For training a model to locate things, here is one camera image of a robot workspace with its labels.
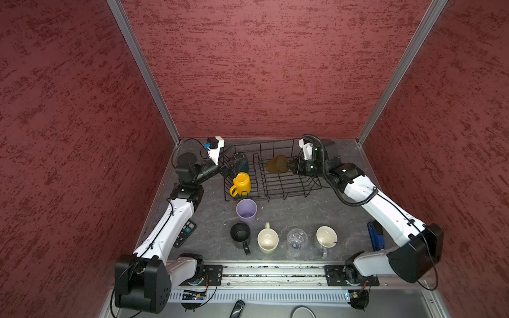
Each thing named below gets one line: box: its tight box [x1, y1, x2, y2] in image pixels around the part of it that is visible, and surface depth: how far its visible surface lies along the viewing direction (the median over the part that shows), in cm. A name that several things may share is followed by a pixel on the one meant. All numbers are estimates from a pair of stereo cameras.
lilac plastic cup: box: [235, 198, 258, 225], surface depth 83 cm
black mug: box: [229, 222, 252, 256], surface depth 80 cm
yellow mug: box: [229, 171, 252, 198], surface depth 91 cm
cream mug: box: [257, 221, 280, 255], surface depth 77 cm
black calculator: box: [172, 219, 197, 249], surface depth 86 cm
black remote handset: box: [229, 299, 246, 318], surface depth 66 cm
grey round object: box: [290, 304, 317, 318], surface depth 68 cm
